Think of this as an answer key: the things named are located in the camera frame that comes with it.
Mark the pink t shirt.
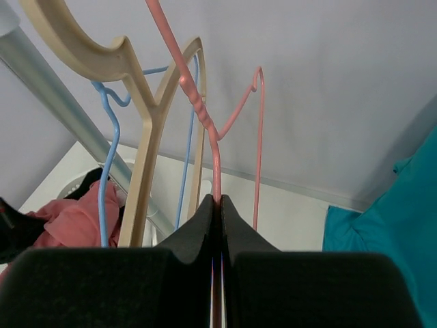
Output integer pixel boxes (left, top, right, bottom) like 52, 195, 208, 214
1, 181, 101, 281

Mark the pink wire hanger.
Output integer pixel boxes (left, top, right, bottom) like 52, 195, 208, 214
145, 0, 264, 328

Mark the blue wire hanger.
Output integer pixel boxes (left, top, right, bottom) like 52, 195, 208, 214
91, 55, 204, 247

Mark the metal clothes rack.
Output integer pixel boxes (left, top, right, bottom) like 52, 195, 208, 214
0, 0, 178, 240

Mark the teal t shirt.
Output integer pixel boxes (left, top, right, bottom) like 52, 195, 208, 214
322, 131, 436, 327

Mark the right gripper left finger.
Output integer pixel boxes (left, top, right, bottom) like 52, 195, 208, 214
1, 195, 215, 327

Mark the white plastic basket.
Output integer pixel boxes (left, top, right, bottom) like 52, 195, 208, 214
57, 154, 194, 247

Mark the beige wooden hanger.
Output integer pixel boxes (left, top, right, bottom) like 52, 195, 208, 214
18, 0, 208, 247

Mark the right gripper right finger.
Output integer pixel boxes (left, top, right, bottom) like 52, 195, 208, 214
221, 195, 423, 327

